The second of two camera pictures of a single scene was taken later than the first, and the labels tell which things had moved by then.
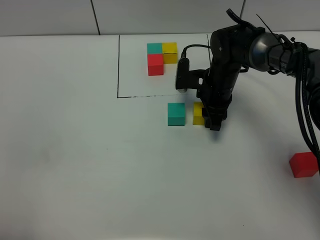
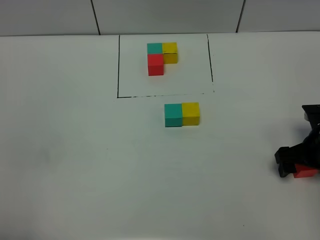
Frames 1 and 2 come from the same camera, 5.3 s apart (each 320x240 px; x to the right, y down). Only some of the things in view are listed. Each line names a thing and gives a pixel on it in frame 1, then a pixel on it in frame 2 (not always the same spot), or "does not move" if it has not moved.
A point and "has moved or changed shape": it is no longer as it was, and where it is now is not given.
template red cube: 155,64 does not move
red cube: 304,164 does not move
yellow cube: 197,118 has moved or changed shape
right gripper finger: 205,114 -> 285,168
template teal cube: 154,48 does not move
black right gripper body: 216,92 -> 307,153
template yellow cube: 169,50 does not move
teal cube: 176,114 has moved or changed shape
